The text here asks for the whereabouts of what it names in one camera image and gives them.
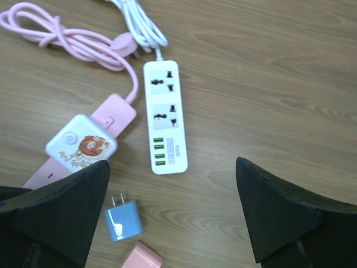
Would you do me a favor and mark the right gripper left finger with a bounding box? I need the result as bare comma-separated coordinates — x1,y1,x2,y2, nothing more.
1,160,110,267

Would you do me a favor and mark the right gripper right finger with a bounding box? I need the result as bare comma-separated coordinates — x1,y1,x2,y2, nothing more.
236,157,356,267

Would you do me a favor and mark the blue usb charger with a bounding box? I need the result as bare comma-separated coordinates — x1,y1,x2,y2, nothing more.
104,193,143,242

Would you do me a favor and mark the white cube socket adapter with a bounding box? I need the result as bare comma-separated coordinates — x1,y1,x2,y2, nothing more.
45,114,118,173

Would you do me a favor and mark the pink power strip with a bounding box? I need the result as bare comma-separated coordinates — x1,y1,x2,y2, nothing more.
23,94,137,189

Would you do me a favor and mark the pink usb charger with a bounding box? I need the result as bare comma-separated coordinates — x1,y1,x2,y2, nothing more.
121,242,162,268

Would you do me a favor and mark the white power strip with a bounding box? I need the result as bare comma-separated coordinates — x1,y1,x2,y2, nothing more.
143,60,188,175

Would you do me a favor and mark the pink power cord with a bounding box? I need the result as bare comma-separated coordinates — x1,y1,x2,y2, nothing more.
0,2,139,104

